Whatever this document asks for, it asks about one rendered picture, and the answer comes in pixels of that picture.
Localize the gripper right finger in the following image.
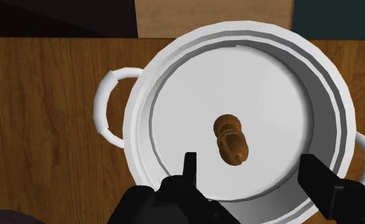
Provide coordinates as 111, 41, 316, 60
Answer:
297, 153, 365, 224

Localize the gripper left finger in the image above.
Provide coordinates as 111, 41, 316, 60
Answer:
107, 151, 241, 224

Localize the white two-handled pot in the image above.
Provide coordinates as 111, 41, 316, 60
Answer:
93, 20, 365, 224

